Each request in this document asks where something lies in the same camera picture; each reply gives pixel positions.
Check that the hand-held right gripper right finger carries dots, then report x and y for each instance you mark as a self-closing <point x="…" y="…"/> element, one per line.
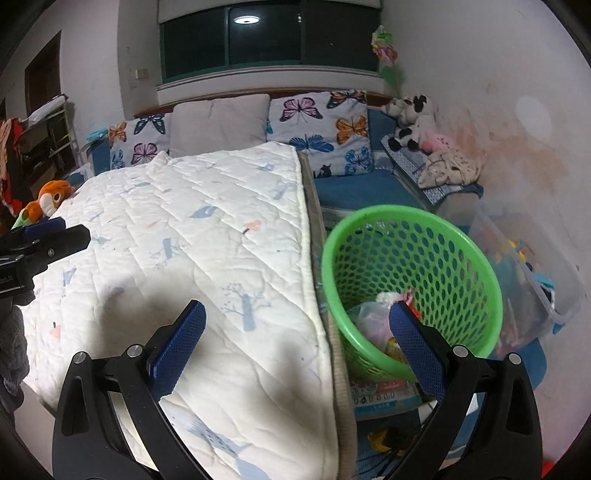
<point x="415" y="350"/>

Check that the light blue plastic item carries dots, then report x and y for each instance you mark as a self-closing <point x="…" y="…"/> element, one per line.
<point x="97" y="135"/>

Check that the beige spotted cloth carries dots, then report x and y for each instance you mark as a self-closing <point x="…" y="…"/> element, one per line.
<point x="450" y="168"/>

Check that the large butterfly print pillow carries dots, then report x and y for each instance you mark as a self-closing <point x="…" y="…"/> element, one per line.
<point x="318" y="134"/>

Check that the blue bed sheet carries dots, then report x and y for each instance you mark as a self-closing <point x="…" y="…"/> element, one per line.
<point x="364" y="191"/>

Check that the dark wooden door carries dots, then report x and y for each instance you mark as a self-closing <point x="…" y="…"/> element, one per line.
<point x="44" y="69"/>

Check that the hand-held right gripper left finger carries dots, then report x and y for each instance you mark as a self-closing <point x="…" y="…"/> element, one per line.
<point x="180" y="350"/>

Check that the grey mattress pad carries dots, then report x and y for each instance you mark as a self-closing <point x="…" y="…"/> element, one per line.
<point x="341" y="415"/>

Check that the printed picture book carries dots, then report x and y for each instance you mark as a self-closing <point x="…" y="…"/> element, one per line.
<point x="383" y="399"/>

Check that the black white cow plush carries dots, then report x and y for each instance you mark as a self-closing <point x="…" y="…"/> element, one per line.
<point x="411" y="122"/>

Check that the wall switch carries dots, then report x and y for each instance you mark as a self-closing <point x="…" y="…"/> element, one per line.
<point x="142" y="73"/>

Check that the small butterfly print pillow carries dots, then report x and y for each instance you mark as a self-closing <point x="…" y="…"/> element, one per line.
<point x="138" y="138"/>

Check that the white foam net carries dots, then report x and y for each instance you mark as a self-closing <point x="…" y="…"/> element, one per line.
<point x="392" y="297"/>

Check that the colourful hanging decoration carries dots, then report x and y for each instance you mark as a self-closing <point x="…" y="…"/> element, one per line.
<point x="385" y="48"/>

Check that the wooden headboard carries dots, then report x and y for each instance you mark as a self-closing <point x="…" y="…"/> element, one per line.
<point x="152" y="110"/>

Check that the grey pillow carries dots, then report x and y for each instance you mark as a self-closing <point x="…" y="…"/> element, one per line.
<point x="217" y="124"/>

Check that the orange monkey plush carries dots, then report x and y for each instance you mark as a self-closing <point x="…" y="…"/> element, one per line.
<point x="51" y="196"/>

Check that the green plastic mesh basket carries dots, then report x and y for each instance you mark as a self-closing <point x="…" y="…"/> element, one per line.
<point x="330" y="263"/>

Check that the metal shelf rack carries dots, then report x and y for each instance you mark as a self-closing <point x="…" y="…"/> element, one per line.
<point x="48" y="138"/>

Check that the pink plush toy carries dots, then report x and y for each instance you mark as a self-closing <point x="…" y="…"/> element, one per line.
<point x="438" y="142"/>

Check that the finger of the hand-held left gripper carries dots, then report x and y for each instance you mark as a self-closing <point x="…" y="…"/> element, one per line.
<point x="46" y="227"/>
<point x="69" y="242"/>

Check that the dark window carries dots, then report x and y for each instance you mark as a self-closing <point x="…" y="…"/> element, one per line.
<point x="268" y="41"/>

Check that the white printed quilt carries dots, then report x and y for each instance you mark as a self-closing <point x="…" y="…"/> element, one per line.
<point x="184" y="258"/>

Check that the clear plastic storage box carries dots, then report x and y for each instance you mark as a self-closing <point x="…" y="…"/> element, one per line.
<point x="521" y="277"/>

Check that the red hanging clothes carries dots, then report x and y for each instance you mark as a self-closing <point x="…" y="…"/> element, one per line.
<point x="11" y="161"/>

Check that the blue checked cloth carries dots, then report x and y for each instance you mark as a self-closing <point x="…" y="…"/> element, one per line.
<point x="401" y="161"/>

